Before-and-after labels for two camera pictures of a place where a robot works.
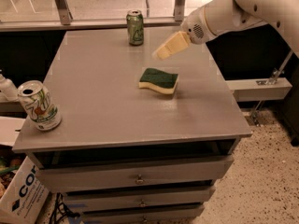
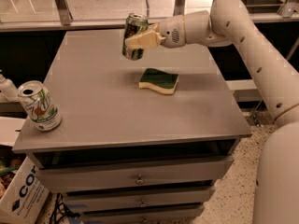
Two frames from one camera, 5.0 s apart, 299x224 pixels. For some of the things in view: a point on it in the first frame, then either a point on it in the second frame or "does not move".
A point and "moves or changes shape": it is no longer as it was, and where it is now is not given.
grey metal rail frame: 62,19 does not move
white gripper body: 194,27 -> 171,32
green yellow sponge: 157,79 does not move
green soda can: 135,19 moves or changes shape
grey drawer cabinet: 141,139 does not move
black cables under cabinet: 62,210 does not move
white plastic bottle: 8,92 does not move
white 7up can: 39,105 does not move
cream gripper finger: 177,42 -> 147,39
